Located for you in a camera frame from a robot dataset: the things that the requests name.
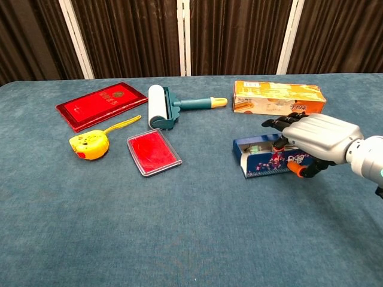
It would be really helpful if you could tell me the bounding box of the orange long cardboard box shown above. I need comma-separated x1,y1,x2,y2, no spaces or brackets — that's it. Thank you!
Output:
232,80,327,117

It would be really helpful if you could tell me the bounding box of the red ink pad clear case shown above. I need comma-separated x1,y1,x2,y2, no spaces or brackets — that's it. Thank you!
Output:
126,127,183,178

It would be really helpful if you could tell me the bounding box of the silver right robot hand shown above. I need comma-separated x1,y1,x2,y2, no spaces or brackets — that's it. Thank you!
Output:
262,112,364,179

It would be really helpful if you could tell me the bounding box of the brown pleated curtain panel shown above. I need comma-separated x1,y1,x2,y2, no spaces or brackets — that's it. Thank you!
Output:
190,0,294,77
287,0,383,75
71,0,181,80
0,0,84,87

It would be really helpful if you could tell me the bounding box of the blue printed glasses case box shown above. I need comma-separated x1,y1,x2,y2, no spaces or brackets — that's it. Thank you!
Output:
232,133,318,179

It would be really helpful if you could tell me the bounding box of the teal lint roller yellow tip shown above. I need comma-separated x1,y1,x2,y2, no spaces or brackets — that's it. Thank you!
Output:
147,84,229,131

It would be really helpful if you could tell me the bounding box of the teal velvet table cloth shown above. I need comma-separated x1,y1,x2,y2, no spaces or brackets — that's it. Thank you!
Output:
0,72,383,287

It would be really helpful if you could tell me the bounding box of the white screen frame post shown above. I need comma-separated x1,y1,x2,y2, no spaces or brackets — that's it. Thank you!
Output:
176,0,192,77
58,0,96,80
275,0,306,75

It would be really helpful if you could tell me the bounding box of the yellow tape measure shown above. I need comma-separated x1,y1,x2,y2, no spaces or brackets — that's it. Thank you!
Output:
68,114,142,161

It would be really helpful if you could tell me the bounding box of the red booklet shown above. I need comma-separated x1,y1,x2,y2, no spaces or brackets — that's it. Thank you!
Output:
55,81,149,133

